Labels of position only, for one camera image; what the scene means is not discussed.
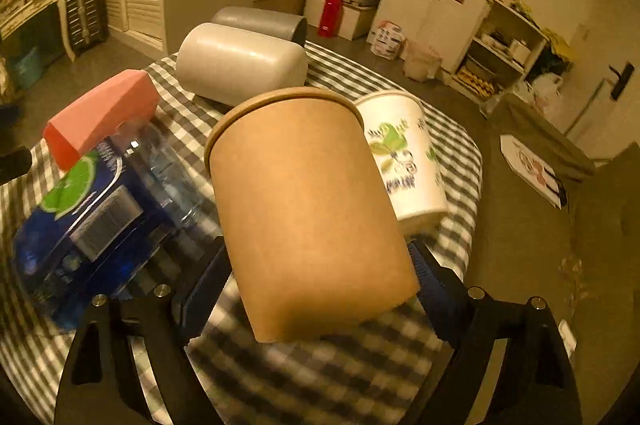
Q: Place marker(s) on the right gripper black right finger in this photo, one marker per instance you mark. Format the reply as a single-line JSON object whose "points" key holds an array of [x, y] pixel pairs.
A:
{"points": [[506, 355]]}

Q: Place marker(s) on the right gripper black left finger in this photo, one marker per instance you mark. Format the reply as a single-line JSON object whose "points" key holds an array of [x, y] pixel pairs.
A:
{"points": [[100, 383]]}

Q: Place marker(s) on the brown kraft paper cup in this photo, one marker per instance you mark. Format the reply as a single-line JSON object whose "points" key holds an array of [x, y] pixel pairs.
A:
{"points": [[313, 240]]}

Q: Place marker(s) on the pink hexagonal cup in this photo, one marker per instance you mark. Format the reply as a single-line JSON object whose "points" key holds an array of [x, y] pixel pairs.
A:
{"points": [[129, 96]]}

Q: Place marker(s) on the white floral paper cup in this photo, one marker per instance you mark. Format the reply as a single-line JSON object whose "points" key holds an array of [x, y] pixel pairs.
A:
{"points": [[397, 134]]}

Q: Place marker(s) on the white cylindrical cup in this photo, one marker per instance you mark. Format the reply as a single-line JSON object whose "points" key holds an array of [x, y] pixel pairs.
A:
{"points": [[231, 65]]}

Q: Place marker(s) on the grey cylindrical cup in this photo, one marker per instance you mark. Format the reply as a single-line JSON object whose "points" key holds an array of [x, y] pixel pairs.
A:
{"points": [[286, 26]]}

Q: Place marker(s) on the grey sofa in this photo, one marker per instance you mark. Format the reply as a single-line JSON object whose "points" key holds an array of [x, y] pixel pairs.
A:
{"points": [[583, 258]]}

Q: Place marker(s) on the blue labelled plastic bottle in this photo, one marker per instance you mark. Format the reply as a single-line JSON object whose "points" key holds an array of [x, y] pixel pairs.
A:
{"points": [[99, 225]]}

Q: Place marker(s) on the grey white checkered tablecloth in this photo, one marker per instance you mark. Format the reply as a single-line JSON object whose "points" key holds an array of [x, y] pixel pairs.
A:
{"points": [[368, 376]]}

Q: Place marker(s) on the printed paper booklet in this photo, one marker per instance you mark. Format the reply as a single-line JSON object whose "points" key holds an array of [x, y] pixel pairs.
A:
{"points": [[533, 170]]}

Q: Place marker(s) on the open white shelf unit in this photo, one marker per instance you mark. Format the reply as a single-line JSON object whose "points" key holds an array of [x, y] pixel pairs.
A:
{"points": [[501, 53]]}

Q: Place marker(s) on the white cabinet with doors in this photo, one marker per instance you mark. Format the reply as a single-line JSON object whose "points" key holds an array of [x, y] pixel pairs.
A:
{"points": [[446, 26]]}

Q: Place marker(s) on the dark suitcase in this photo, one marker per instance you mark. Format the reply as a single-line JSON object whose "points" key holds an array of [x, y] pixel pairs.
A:
{"points": [[86, 23]]}

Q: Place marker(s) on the white storage box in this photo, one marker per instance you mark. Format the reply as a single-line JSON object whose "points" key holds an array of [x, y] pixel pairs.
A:
{"points": [[353, 22]]}

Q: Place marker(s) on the red thermos bottle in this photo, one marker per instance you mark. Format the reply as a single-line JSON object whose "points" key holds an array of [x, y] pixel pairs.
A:
{"points": [[330, 18]]}

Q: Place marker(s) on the black door handle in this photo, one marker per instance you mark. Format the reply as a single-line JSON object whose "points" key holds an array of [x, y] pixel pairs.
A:
{"points": [[621, 83]]}

